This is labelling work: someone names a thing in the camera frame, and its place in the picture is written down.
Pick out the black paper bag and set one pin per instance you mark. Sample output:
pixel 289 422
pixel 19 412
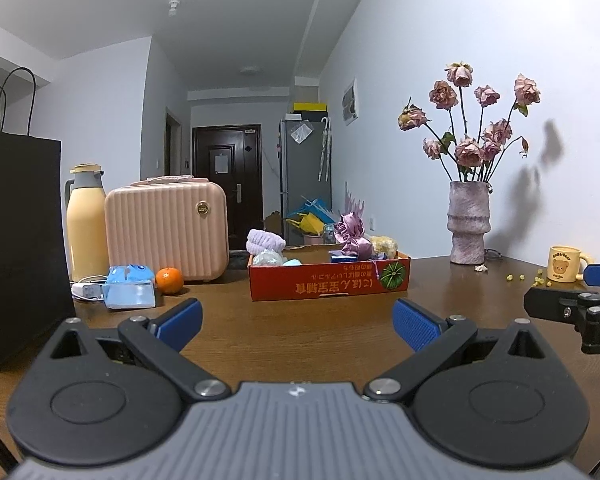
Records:
pixel 20 250

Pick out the white wall electrical panel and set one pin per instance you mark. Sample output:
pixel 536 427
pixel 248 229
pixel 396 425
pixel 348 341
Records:
pixel 350 102

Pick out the lilac fluffy headband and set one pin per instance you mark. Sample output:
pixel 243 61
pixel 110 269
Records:
pixel 265 242

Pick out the purple satin scrunchie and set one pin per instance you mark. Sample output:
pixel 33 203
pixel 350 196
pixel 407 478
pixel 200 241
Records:
pixel 352 237

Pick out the yellow and black box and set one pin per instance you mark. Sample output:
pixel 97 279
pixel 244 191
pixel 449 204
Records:
pixel 310 111

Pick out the yellow bear mug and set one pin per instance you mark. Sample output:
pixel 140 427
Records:
pixel 562 264

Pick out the pink textured vase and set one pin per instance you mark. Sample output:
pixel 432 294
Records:
pixel 469 225

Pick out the orange fruit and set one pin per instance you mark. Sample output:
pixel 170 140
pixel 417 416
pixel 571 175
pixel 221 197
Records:
pixel 169 281

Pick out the fallen dried petal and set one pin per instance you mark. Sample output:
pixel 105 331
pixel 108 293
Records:
pixel 481 269

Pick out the blue plastic frame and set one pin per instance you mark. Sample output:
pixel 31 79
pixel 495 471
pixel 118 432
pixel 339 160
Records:
pixel 315 207

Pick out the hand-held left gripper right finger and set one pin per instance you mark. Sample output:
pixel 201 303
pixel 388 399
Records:
pixel 415 325

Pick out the yellow thermos jug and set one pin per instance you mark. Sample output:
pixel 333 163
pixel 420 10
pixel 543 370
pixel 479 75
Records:
pixel 86 230

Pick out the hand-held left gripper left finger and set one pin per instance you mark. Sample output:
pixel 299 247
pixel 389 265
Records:
pixel 182 318

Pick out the clear plastic bag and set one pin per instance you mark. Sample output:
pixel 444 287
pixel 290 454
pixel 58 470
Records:
pixel 301 132

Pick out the purple coral decoration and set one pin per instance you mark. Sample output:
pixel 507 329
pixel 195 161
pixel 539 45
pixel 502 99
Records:
pixel 354 202

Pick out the folded umbrella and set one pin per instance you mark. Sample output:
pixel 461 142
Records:
pixel 325 150

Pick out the grey refrigerator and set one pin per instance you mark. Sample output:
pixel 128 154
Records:
pixel 302 175

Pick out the small blue packet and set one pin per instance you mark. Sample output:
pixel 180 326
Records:
pixel 341 258

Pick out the pink ribbed suitcase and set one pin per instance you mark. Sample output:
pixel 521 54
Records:
pixel 165 230

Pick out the blue tissue pack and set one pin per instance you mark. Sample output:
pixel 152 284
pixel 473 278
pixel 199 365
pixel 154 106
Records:
pixel 127 287

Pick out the dark brown entrance door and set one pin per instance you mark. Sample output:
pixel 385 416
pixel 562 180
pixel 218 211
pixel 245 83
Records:
pixel 225 185

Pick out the pink bucket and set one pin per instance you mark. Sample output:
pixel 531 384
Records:
pixel 312 239

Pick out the dried pink roses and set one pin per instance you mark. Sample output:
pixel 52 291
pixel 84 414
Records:
pixel 467 152

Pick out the scattered yellow crumbs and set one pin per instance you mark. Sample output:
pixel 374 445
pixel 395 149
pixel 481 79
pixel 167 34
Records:
pixel 537 277

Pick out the teal soft item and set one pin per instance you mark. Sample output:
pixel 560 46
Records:
pixel 292 262

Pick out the white and yellow plush toy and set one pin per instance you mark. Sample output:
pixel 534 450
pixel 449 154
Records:
pixel 384 246

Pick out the orange cardboard box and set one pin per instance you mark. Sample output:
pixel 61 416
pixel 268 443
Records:
pixel 325 286

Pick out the open brown cardboard box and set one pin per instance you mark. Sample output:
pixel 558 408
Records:
pixel 274 225

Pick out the yellow dustpan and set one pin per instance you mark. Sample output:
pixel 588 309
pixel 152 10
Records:
pixel 307 224

